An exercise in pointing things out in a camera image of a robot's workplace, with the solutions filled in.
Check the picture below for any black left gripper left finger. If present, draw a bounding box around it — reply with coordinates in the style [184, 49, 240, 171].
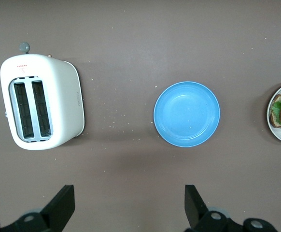
[0, 185, 75, 232]

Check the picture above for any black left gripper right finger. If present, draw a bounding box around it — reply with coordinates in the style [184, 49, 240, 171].
[183, 185, 276, 232]

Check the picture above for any blue plate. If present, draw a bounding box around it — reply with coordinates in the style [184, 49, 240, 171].
[153, 81, 221, 148]

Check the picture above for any white toaster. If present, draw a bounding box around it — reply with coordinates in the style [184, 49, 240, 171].
[0, 42, 85, 151]

